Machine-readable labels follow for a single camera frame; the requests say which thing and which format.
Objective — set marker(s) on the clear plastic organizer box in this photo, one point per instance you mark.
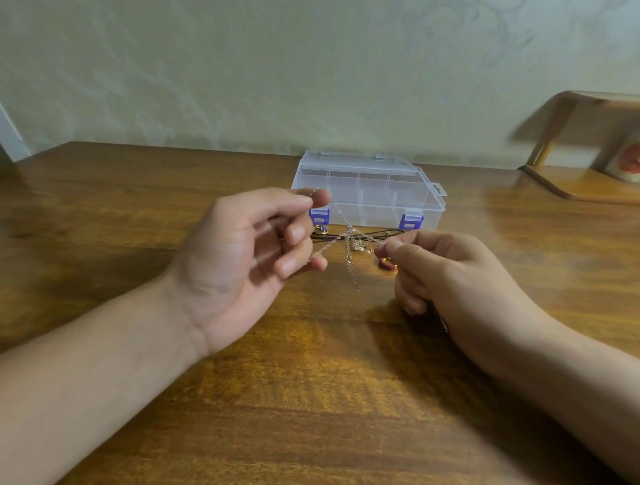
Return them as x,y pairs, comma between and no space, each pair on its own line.
370,190

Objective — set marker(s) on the white printed mug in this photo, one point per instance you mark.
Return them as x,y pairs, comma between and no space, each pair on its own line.
628,158

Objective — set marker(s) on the person's left forearm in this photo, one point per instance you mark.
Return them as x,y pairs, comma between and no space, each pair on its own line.
80,400

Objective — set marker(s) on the wooden shelf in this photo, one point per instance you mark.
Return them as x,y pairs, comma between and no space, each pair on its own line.
588,180

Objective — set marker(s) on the person's left hand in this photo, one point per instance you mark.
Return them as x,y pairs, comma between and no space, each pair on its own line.
230,265

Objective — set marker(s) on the person's right hand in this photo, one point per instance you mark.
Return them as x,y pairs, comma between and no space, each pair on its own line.
470,290

